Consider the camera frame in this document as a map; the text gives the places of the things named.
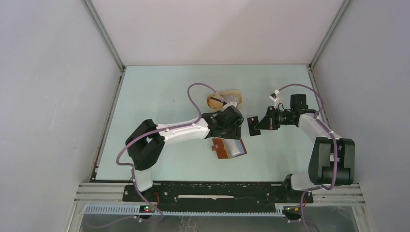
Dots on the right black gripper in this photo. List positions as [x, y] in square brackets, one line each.
[268, 122]

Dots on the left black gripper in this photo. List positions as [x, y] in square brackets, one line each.
[236, 132]

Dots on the black credit card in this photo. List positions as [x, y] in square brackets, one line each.
[252, 123]

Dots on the gold credit card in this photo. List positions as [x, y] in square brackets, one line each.
[214, 102]

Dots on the brown leather card holder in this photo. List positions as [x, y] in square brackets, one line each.
[228, 148]

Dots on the silver VIP credit card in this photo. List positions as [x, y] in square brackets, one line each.
[229, 98]

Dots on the beige oval tray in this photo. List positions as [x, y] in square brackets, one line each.
[237, 92]

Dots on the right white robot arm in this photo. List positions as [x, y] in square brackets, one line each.
[332, 160]

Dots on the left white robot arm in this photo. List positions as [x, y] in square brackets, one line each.
[146, 143]

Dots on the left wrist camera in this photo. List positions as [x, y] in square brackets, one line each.
[230, 103]

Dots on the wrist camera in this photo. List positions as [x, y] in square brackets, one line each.
[230, 103]
[274, 96]

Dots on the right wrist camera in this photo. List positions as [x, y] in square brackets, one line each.
[274, 96]

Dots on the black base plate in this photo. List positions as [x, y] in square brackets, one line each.
[218, 196]

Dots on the aluminium frame rail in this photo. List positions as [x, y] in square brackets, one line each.
[112, 193]

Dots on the grey cable duct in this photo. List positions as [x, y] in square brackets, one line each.
[144, 210]

